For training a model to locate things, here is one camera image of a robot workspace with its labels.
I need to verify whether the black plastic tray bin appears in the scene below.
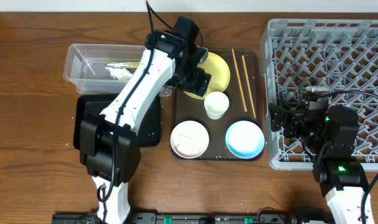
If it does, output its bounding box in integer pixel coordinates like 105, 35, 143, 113
73, 93, 161, 150

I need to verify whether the grey plastic dishwasher rack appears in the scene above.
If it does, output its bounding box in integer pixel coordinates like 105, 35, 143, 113
260, 19, 378, 172

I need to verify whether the green snack wrapper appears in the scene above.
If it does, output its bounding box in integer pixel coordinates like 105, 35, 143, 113
105, 62, 140, 68

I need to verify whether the white tissue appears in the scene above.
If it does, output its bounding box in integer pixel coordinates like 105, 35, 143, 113
106, 67, 133, 83

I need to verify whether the right wooden chopstick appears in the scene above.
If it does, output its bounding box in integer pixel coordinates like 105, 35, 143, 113
242, 55, 257, 118

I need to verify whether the wooden chopstick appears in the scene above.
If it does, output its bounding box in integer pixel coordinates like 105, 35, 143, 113
232, 48, 247, 113
242, 55, 257, 118

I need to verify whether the white bowl with crumbs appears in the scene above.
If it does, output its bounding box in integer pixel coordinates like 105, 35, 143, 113
170, 121, 210, 159

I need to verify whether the white paper cup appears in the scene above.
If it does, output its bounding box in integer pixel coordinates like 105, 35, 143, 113
204, 91, 230, 120

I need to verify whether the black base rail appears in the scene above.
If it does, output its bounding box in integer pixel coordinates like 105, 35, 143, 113
51, 213, 328, 224

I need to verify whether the clear plastic bin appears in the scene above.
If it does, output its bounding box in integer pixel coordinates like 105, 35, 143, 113
63, 44, 173, 97

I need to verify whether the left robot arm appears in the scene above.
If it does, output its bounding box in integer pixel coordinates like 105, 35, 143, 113
73, 17, 211, 223

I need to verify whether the left wooden chopstick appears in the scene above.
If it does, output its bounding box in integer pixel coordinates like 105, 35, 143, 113
232, 48, 247, 113

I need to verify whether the light blue bowl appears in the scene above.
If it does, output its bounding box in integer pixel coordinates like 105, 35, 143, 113
225, 121, 265, 159

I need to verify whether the dark brown serving tray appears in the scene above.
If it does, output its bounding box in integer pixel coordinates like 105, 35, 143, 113
172, 49, 265, 161

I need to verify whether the yellow plastic plate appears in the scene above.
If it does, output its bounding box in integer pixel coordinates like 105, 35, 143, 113
185, 52, 230, 100

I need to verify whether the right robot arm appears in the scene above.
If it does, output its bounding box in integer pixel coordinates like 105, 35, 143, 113
268, 97, 374, 223

